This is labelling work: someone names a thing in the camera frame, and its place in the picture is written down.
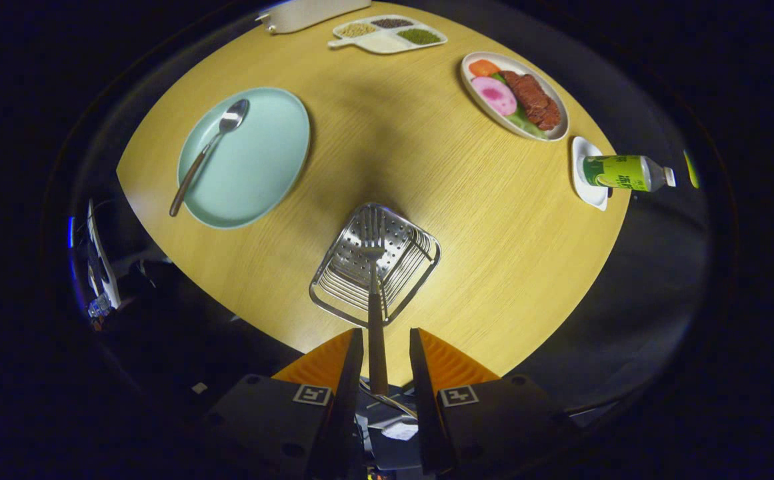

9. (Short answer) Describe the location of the red braised meat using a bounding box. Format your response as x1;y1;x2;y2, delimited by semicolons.
499;71;561;131

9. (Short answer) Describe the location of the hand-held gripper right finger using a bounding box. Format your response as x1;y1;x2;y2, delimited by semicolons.
409;327;567;477

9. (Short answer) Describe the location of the white square coaster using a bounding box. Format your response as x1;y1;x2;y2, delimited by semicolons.
571;137;611;211

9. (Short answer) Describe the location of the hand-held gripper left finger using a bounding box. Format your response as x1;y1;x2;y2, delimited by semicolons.
200;327;365;480

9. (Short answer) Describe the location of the white divided dish with beans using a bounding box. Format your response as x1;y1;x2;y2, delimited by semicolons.
328;15;448;55

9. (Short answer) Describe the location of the green label water bottle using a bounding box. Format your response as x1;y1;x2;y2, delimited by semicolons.
583;155;677;193

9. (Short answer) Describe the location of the green lettuce leaf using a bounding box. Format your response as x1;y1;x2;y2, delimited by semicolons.
491;72;551;139

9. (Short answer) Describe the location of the light teal plate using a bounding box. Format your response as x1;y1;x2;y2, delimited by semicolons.
178;87;311;229

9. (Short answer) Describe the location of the fork with brown handle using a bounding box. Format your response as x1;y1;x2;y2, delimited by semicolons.
359;207;389;396

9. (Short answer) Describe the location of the spoon with brown handle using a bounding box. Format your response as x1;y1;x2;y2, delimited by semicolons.
169;99;250;217

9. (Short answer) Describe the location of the pink round food slice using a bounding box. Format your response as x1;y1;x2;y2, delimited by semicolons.
471;77;517;117

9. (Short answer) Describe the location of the white toaster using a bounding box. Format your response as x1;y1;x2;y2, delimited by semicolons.
257;0;371;35

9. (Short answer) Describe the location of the metal wire basket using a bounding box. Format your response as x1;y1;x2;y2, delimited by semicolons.
309;203;441;328

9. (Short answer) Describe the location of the white plate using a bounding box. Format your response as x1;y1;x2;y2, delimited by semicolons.
461;52;570;142

